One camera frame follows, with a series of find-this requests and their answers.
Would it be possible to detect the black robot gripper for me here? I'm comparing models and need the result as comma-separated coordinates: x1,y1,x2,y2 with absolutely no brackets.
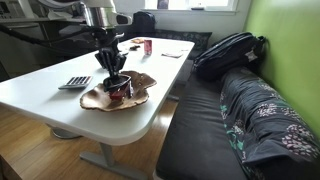
94,45,128,92

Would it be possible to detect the wooden tray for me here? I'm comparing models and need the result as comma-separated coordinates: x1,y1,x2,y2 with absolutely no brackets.
79,69,158,113

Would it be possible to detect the grey calculator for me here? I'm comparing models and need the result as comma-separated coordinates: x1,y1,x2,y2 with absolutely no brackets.
57,75,94,91

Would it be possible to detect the orange snack packet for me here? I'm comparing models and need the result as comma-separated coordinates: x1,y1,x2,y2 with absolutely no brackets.
130,37,145,45

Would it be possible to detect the red soda can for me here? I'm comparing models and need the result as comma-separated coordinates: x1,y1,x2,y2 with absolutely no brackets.
143,39,154,56

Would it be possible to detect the grey round floor base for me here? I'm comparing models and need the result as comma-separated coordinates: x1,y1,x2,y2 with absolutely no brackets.
49,125,82,140

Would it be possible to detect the grey table leg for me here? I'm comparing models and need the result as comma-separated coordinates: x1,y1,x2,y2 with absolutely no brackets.
79,142,150,180

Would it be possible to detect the dark corner cushion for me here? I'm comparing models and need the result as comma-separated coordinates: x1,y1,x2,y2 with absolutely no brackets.
153,28,213,61

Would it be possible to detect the dark bench seat cushion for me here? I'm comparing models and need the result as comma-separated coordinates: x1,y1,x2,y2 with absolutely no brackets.
153,70,248,180

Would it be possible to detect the black backpack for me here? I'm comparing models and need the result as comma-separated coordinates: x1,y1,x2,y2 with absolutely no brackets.
192,31,268,82

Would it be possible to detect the dark floral back cushion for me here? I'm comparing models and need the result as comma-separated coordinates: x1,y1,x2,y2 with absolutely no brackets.
219,65,320,180

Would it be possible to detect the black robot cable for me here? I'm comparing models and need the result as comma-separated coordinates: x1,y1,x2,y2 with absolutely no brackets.
0,23,101,48

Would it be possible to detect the white window frame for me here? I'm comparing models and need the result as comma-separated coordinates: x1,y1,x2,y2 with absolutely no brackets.
142,0,240,15

